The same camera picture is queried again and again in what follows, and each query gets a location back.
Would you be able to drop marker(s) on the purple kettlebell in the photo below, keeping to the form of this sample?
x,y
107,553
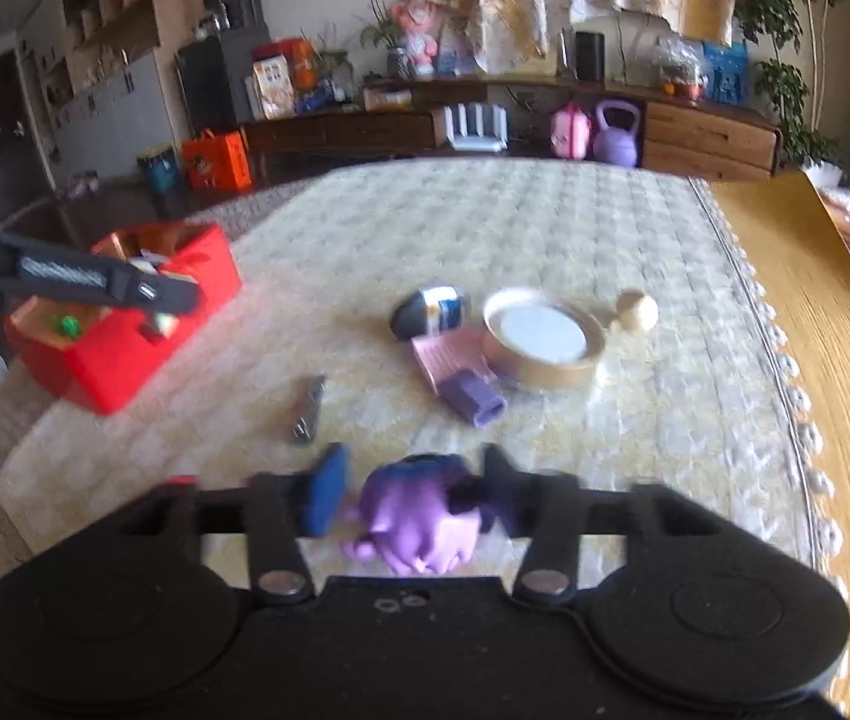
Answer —
x,y
616,135

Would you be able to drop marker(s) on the printed snack bag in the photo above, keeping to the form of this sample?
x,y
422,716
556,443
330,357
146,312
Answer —
x,y
273,90

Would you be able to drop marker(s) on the metal nail clipper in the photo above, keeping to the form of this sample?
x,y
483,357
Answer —
x,y
308,409

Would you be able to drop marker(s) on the purple toy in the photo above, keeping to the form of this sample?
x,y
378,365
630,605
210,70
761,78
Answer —
x,y
410,517

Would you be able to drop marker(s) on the black coffee machine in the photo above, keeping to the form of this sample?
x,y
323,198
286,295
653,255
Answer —
x,y
233,4

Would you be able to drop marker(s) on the black cabinet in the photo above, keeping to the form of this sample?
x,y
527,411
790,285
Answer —
x,y
211,82

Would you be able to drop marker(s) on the wall shelf unit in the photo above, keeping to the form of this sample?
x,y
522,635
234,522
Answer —
x,y
102,37

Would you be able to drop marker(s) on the red flat box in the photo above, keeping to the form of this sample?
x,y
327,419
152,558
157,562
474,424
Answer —
x,y
275,51

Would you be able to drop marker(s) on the red tin box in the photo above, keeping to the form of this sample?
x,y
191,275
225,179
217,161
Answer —
x,y
117,360

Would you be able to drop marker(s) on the pink doll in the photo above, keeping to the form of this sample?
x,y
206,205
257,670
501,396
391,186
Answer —
x,y
417,37

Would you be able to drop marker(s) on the pink soap dish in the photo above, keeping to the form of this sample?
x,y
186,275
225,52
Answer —
x,y
443,356

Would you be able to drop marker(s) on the plastic bag of fruit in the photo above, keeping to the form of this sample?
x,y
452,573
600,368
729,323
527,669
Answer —
x,y
676,67

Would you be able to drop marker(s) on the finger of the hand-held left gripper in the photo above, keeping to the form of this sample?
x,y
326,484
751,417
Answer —
x,y
155,292

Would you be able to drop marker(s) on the wooden TV stand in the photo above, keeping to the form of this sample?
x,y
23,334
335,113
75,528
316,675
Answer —
x,y
709,139

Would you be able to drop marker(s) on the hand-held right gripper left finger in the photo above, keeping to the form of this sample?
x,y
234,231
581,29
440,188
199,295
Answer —
x,y
323,491

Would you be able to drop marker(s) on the black speaker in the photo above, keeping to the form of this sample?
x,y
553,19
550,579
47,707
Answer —
x,y
590,56

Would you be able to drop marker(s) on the roll of beige tape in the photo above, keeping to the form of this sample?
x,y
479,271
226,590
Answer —
x,y
545,337

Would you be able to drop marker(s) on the orange gift box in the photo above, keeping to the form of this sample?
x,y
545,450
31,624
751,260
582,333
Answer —
x,y
216,161

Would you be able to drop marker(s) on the white router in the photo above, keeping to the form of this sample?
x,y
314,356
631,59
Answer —
x,y
479,124

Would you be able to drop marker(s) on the potted plant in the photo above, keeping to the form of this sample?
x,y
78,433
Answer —
x,y
391,37

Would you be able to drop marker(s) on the white quilted mat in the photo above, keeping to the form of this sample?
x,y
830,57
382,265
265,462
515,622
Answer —
x,y
515,225

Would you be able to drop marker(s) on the potted tree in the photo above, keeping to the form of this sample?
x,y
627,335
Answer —
x,y
777,52

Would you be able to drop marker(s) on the small purple box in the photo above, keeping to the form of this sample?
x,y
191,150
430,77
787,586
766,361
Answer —
x,y
477,397

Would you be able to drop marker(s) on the teal bin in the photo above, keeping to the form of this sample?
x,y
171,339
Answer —
x,y
158,165

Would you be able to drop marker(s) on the pink toy case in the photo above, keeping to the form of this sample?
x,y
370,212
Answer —
x,y
571,131

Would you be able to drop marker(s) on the dark egg-shaped toy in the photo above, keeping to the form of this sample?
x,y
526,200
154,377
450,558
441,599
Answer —
x,y
425,311

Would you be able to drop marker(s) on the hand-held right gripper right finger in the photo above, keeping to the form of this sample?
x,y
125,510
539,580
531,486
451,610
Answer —
x,y
507,499

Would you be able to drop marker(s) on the blue box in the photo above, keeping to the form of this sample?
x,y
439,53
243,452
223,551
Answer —
x,y
726,71

